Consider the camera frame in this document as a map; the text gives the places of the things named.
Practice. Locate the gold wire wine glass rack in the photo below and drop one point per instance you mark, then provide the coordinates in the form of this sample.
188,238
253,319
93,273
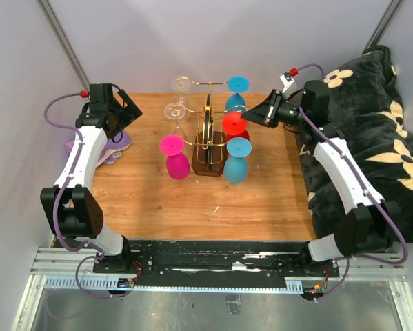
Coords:
209,152

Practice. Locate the red wine glass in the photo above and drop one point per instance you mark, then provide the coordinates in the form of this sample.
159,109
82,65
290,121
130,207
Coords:
234,126

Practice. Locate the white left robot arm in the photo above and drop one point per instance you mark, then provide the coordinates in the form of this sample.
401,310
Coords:
73,214

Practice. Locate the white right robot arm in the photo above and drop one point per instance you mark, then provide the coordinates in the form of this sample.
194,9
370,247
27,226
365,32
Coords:
368,225

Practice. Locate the rear clear wine glass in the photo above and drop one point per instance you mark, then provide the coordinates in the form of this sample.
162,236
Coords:
181,85

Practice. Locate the aluminium frame post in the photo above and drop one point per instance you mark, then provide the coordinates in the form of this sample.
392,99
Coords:
380,35
63,40

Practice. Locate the black floral blanket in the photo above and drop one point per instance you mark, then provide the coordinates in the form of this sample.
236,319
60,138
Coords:
368,110

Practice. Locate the right aluminium frame post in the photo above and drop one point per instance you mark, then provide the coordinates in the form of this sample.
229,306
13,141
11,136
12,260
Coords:
380,35

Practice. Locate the front clear wine glass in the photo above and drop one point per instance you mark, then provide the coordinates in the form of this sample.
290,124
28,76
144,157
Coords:
175,112

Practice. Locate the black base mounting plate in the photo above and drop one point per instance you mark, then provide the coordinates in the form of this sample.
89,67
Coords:
216,265

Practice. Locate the purple cloth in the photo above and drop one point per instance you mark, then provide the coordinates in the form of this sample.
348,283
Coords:
114,150

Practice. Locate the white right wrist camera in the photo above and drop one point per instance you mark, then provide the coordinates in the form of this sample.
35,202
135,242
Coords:
287,79

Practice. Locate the blue wine glass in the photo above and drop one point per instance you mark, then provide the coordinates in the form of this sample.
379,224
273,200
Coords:
236,166
236,103

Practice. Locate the pink wine glass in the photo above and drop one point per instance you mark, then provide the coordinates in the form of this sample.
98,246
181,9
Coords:
176,163

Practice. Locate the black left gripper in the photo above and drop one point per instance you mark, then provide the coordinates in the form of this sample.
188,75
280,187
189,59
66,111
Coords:
130,113

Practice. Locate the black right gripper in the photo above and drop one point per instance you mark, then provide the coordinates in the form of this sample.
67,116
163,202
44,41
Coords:
265,113

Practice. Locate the clear wine glass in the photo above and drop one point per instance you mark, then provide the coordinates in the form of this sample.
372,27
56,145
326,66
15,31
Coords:
175,112
181,85

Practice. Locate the left aluminium frame post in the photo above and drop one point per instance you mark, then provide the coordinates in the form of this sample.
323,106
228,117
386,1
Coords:
63,40

